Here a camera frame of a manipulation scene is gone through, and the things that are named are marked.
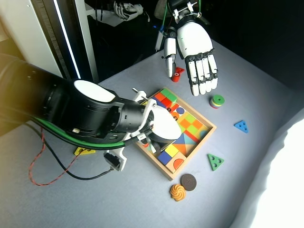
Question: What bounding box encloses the green triangle block with holes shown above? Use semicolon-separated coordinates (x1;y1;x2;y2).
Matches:
207;153;225;171

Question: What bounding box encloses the grey table cloth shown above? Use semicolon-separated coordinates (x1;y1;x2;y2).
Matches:
0;39;304;228

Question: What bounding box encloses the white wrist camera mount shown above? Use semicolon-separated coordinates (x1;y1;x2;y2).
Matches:
104;146;126;172

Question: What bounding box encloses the black cable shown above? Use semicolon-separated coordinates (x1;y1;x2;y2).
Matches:
25;122;114;181

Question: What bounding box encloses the multicoloured stacked ring tower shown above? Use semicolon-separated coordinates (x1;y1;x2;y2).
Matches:
209;94;226;109

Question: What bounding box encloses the blue triangle block with holes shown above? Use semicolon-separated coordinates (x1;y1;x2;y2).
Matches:
234;120;249;133

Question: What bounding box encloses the spare white robot hand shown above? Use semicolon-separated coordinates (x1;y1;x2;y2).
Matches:
113;0;144;21

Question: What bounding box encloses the yellow triangle block with holes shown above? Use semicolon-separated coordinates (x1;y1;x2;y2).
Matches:
74;146;97;156

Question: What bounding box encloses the red braided cable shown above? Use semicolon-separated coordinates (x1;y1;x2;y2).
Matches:
28;128;79;186

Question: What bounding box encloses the green cable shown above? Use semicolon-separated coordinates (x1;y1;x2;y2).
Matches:
161;0;170;30

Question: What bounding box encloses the white cabinet panel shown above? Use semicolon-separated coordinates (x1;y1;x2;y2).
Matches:
0;0;99;84

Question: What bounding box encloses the wooden block tray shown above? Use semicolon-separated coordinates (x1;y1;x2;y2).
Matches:
134;87;217;181

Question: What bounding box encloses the chocolate sandwich cookie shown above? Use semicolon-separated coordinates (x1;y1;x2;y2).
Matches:
180;173;198;192

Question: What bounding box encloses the white sheet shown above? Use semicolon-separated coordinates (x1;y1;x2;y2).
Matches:
85;2;128;27

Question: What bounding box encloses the golden swirl cookie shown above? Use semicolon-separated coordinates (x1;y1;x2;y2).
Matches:
169;183;187;202

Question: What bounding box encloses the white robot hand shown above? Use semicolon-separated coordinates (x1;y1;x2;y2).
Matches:
142;105;183;154
162;20;219;97

